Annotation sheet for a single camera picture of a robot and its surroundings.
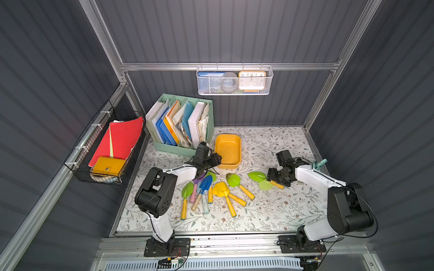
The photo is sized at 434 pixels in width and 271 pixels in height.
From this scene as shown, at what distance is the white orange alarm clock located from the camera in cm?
90

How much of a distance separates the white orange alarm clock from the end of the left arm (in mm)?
380

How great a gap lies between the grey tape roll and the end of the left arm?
0.32 meters

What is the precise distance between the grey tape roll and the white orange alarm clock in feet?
0.08

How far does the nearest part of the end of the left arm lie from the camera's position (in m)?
0.76
